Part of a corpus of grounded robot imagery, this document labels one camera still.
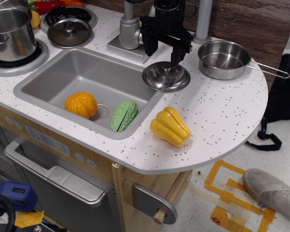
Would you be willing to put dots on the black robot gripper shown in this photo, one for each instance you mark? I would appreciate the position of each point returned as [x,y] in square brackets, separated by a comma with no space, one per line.
[167,27]

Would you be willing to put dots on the steel pan lid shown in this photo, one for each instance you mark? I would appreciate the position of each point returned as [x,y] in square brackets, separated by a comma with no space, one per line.
[161,76]

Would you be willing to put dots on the steel lid on stove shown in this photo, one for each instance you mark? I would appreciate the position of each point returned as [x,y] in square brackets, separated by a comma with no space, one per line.
[69,33]

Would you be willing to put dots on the large steel stock pot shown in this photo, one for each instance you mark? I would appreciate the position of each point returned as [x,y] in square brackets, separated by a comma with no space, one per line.
[17,40]

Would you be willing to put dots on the silver toy faucet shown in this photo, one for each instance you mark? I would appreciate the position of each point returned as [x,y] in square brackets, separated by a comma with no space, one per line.
[128,44]

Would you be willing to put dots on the grey vertical pole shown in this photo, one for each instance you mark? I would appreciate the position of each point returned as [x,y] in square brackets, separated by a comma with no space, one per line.
[201,35]

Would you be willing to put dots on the grey toy sink basin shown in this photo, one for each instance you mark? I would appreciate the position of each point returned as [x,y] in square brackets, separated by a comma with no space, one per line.
[109,80]

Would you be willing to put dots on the green toy bitter gourd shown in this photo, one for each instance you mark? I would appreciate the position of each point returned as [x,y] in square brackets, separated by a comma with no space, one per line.
[124,115]

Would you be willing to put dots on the yellow toy bell pepper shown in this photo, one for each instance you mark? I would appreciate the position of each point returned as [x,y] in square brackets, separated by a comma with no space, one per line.
[169,126]

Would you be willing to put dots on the orange toy pumpkin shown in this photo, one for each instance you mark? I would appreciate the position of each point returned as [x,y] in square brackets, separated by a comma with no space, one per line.
[82,104]

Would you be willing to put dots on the orange toy carrot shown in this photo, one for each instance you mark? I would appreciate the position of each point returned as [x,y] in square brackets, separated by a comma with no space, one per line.
[72,3]

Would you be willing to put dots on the black rear stove burner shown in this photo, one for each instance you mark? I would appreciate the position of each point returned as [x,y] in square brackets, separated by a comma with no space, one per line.
[62,12]

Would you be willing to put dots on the red toy chili pepper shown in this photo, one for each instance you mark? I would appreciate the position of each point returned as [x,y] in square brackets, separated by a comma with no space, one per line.
[43,7]

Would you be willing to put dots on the black backpack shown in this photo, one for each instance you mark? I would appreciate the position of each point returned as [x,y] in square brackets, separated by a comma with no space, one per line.
[278,108]

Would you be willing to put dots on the small yellow toy vegetable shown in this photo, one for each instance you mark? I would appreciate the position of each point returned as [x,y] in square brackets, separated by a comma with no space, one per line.
[35,19]

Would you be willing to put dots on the grey suede shoe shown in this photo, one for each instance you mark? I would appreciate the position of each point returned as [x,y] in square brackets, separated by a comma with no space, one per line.
[268,191]

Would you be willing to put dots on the grey toy dishwasher door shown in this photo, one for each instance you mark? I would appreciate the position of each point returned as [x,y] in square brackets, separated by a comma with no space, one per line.
[72,198]

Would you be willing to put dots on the blue tool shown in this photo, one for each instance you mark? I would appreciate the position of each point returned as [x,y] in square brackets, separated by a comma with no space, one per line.
[22,196]

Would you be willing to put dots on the yellow tape piece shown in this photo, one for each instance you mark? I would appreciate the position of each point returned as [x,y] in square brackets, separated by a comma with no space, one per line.
[26,219]

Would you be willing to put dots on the steel saucepan with wire handle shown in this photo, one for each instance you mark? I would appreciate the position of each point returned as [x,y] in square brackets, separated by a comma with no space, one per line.
[225,60]

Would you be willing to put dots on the grey side bracket with peg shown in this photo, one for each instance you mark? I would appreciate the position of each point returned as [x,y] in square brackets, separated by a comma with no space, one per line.
[160,209]

